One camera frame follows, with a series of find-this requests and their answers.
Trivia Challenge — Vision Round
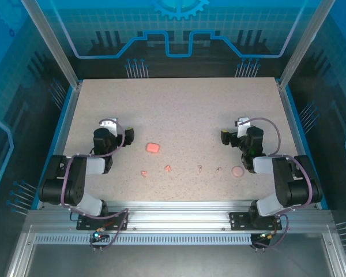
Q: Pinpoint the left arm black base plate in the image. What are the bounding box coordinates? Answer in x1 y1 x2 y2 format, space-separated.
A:
76 212 130 231

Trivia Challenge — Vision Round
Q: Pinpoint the cable connector with led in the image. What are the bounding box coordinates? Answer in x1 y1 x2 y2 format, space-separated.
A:
256 229 278 241
92 227 110 242

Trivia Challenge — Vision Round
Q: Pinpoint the right cable connector with LED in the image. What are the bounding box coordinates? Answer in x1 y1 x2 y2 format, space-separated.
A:
256 229 278 241

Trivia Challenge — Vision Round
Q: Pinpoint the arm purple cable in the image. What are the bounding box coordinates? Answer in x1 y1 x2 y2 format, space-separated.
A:
59 118 130 252
238 117 318 252

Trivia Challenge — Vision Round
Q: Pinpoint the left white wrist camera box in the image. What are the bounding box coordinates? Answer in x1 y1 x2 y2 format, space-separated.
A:
99 117 118 136

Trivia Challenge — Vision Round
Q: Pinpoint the aluminium mounting rail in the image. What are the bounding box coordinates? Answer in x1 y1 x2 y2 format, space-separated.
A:
27 201 334 231

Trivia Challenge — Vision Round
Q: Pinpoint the aluminium table side rail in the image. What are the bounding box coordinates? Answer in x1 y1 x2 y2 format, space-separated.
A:
36 80 84 210
276 79 329 210

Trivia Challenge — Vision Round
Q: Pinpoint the aluminium frame post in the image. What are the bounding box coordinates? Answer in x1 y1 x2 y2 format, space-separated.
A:
277 0 337 89
20 0 84 89

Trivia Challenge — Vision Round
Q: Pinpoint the slotted aluminium cable duct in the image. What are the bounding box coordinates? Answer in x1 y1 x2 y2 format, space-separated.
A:
33 234 253 246

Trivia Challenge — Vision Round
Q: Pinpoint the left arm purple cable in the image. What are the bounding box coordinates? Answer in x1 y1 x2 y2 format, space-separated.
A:
59 118 130 252

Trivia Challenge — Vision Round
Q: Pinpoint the left cable connector with LED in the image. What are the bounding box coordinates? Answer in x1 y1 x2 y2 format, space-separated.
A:
92 227 110 242

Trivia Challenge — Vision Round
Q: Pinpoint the steel bottom panel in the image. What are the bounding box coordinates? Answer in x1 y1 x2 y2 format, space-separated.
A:
24 244 334 277

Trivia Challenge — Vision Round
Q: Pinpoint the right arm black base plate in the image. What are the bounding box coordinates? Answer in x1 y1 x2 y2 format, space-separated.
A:
229 212 283 231

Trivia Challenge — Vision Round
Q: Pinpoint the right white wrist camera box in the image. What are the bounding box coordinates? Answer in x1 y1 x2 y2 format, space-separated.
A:
236 117 251 138

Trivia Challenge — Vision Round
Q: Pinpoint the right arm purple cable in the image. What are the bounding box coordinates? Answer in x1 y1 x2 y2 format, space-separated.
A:
238 117 318 252

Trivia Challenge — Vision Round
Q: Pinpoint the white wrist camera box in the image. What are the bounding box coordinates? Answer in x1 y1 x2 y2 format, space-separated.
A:
236 117 251 138
99 117 118 136

